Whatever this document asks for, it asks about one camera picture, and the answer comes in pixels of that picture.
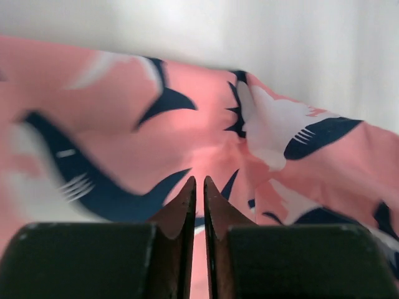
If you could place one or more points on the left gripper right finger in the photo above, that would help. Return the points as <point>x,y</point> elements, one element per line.
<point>316,254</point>

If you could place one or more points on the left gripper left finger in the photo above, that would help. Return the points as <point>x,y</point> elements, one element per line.
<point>152,259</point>

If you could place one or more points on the pink patterned shorts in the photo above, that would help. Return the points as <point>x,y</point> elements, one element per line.
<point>89,135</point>

